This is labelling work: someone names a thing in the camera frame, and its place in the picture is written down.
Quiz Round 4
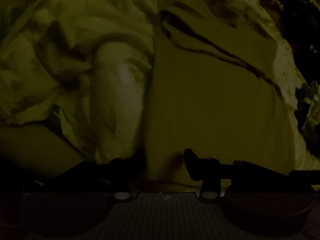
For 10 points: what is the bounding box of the plain beige small garment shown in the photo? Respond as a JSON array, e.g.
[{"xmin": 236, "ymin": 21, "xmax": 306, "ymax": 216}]
[{"xmin": 146, "ymin": 7, "xmax": 295, "ymax": 185}]

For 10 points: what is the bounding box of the leaf-patterned white bedsheet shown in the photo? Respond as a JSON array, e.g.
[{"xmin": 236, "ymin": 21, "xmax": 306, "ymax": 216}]
[{"xmin": 1, "ymin": 0, "xmax": 319, "ymax": 177}]

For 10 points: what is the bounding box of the dark patterned cloth pile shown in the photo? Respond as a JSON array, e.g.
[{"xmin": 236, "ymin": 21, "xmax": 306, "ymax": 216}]
[{"xmin": 259, "ymin": 0, "xmax": 319, "ymax": 158}]

